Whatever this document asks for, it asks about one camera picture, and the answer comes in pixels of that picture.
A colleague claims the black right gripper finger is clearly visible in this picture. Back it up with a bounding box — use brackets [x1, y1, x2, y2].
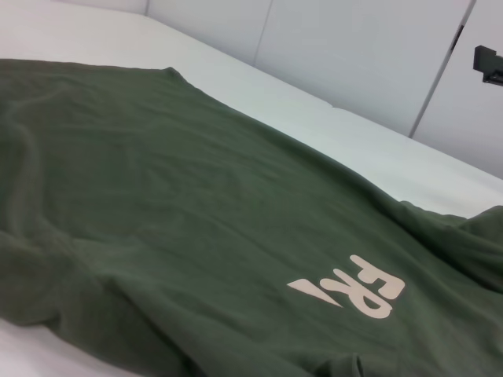
[472, 45, 503, 84]

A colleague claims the dark green FREE! t-shirt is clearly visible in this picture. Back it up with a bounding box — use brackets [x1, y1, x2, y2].
[0, 57, 503, 377]

